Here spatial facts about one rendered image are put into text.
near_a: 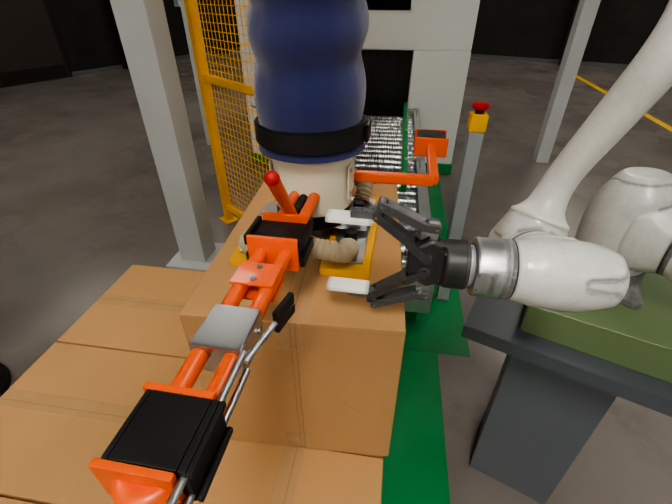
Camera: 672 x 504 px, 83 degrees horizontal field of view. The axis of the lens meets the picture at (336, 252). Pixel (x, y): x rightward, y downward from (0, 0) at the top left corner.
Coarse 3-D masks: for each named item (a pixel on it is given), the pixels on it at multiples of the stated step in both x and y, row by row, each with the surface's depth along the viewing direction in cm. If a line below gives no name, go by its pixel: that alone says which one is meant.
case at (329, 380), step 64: (384, 192) 109; (384, 256) 82; (192, 320) 68; (320, 320) 66; (384, 320) 66; (256, 384) 77; (320, 384) 74; (384, 384) 72; (320, 448) 87; (384, 448) 85
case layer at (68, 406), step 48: (144, 288) 136; (192, 288) 136; (96, 336) 117; (144, 336) 117; (48, 384) 103; (96, 384) 103; (0, 432) 92; (48, 432) 92; (96, 432) 92; (0, 480) 83; (48, 480) 83; (96, 480) 83; (240, 480) 83; (288, 480) 83; (336, 480) 83
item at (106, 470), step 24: (144, 384) 38; (144, 408) 35; (168, 408) 35; (192, 408) 35; (120, 432) 33; (144, 432) 33; (168, 432) 33; (192, 432) 33; (120, 456) 32; (144, 456) 32; (168, 456) 32; (144, 480) 31; (168, 480) 30
